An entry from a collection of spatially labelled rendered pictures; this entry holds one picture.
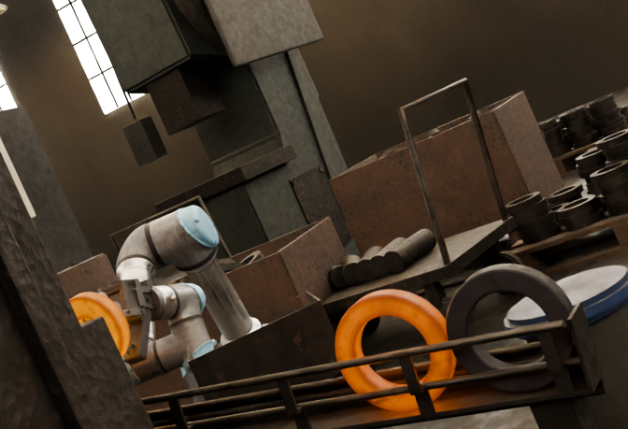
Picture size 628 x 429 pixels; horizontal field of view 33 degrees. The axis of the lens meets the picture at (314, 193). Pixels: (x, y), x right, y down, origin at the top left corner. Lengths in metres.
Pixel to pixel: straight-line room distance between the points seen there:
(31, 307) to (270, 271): 2.91
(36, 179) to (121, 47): 1.07
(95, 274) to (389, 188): 1.68
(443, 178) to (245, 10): 2.11
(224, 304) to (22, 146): 4.80
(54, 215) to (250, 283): 3.08
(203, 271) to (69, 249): 4.73
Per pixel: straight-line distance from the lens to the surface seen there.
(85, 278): 5.99
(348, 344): 1.62
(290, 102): 7.73
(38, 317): 1.63
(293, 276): 4.49
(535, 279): 1.50
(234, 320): 2.78
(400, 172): 5.82
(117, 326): 2.10
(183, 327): 2.35
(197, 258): 2.65
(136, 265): 2.61
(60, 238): 7.35
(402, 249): 4.57
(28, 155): 7.43
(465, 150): 5.69
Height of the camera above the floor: 1.00
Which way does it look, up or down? 3 degrees down
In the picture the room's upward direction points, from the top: 24 degrees counter-clockwise
